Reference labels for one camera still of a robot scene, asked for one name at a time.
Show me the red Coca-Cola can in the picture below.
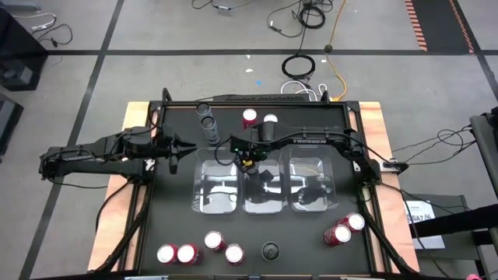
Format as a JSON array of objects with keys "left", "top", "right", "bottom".
[
  {"left": 204, "top": 230, "right": 226, "bottom": 252},
  {"left": 224, "top": 243, "right": 246, "bottom": 265},
  {"left": 323, "top": 224, "right": 352, "bottom": 247},
  {"left": 337, "top": 212, "right": 366, "bottom": 233}
]

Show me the black mat with orange stripes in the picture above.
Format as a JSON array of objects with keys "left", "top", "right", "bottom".
[{"left": 403, "top": 0, "right": 476, "bottom": 54}]

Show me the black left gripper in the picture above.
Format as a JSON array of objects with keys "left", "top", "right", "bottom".
[{"left": 154, "top": 130, "right": 198, "bottom": 175}]

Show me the black power strip bar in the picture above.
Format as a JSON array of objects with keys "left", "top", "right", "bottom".
[{"left": 223, "top": 93, "right": 310, "bottom": 103}]

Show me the dark grey equipment case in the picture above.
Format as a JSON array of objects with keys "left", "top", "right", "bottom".
[{"left": 0, "top": 93, "right": 24, "bottom": 156}]

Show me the thin black cable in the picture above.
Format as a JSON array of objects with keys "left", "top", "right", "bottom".
[{"left": 37, "top": 23, "right": 74, "bottom": 48}]

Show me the black cable bundle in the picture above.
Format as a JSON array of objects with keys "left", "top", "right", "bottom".
[{"left": 391, "top": 124, "right": 478, "bottom": 205}]

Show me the orange cable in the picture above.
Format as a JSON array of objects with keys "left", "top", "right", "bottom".
[{"left": 325, "top": 0, "right": 348, "bottom": 103}]

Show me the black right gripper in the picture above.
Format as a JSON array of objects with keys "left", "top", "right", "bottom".
[{"left": 229, "top": 134, "right": 277, "bottom": 183}]

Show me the black cabinet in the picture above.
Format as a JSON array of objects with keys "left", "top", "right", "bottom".
[{"left": 0, "top": 6, "right": 48, "bottom": 93}]

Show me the black metal beam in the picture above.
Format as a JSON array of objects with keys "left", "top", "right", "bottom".
[{"left": 408, "top": 201, "right": 498, "bottom": 239}]

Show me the white cable with connector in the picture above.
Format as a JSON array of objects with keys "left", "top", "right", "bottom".
[{"left": 13, "top": 12, "right": 58, "bottom": 32}]

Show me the clear plastic bin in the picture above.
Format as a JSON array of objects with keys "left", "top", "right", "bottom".
[
  {"left": 241, "top": 147, "right": 289, "bottom": 215},
  {"left": 288, "top": 145, "right": 339, "bottom": 214},
  {"left": 191, "top": 146, "right": 239, "bottom": 215}
]

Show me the grey chair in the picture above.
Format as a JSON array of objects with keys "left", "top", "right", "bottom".
[{"left": 468, "top": 105, "right": 498, "bottom": 203}]

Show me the black coiled cable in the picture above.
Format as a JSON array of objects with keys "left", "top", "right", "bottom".
[
  {"left": 281, "top": 53, "right": 316, "bottom": 82},
  {"left": 297, "top": 4, "right": 326, "bottom": 30}
]

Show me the light wooden table board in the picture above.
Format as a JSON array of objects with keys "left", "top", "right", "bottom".
[{"left": 87, "top": 100, "right": 421, "bottom": 273}]

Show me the white paper label sheet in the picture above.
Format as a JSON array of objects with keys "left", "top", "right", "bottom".
[{"left": 403, "top": 199, "right": 447, "bottom": 250}]

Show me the black braided cable sleeve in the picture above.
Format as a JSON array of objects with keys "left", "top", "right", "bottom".
[
  {"left": 359, "top": 198, "right": 417, "bottom": 275},
  {"left": 93, "top": 180, "right": 153, "bottom": 273}
]

